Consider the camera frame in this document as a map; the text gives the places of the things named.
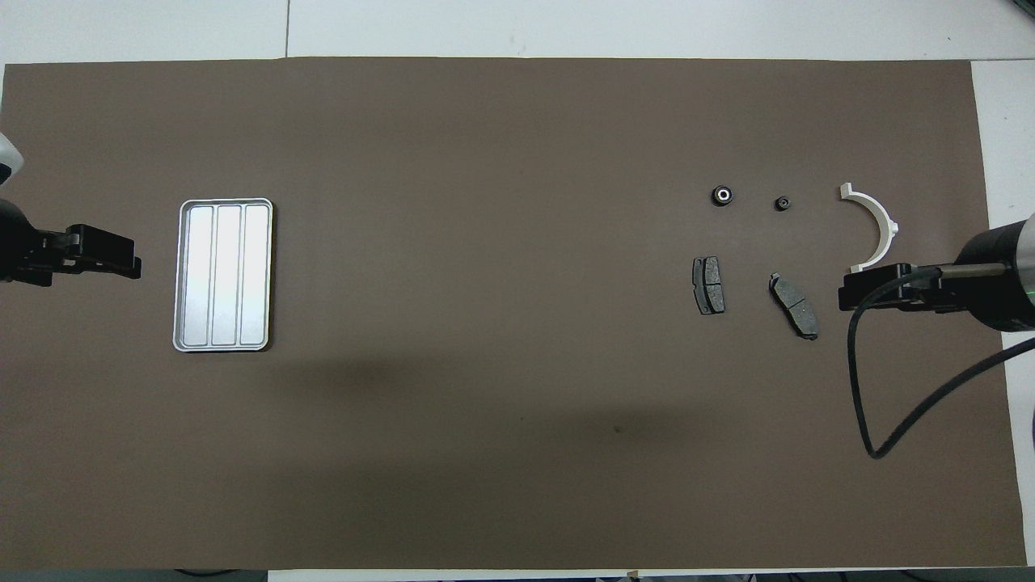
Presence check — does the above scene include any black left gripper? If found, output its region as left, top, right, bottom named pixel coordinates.
left=0, top=198, right=142, bottom=285

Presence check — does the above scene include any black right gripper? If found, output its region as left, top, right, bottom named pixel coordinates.
left=839, top=218, right=1021, bottom=331

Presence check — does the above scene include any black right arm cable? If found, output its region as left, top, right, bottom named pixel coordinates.
left=845, top=267, right=1035, bottom=460

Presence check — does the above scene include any brown paper table mat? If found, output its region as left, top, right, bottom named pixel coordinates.
left=0, top=57, right=1028, bottom=571

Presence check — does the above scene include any white semicircular plastic bracket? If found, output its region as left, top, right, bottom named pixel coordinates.
left=839, top=183, right=900, bottom=274

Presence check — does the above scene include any rectangular dark grey brake pad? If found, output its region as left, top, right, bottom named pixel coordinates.
left=692, top=256, right=726, bottom=316

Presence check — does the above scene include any silver metal tray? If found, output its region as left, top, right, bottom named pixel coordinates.
left=172, top=197, right=274, bottom=353

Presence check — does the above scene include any curved dark grey brake pad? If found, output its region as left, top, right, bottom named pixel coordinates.
left=768, top=272, right=820, bottom=341

